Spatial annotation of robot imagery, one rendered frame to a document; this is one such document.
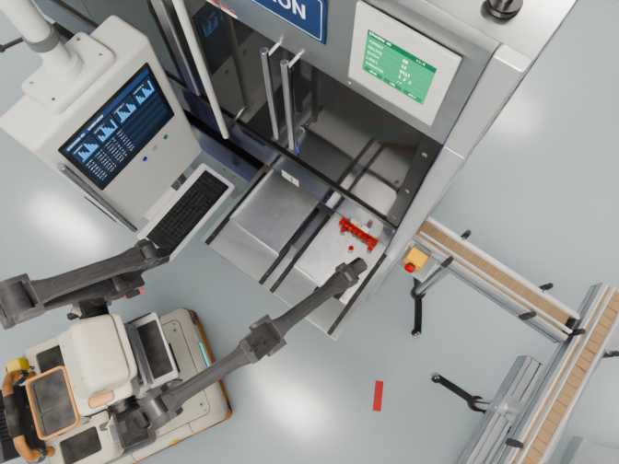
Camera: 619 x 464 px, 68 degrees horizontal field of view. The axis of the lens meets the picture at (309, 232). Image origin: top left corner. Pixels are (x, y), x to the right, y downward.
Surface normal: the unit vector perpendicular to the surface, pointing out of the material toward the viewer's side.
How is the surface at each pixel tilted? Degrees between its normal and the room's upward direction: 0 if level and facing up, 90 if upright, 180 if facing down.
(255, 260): 0
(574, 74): 0
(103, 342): 42
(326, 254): 0
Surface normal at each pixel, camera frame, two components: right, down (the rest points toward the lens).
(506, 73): -0.59, 0.77
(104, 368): 0.61, -0.50
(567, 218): -0.01, -0.31
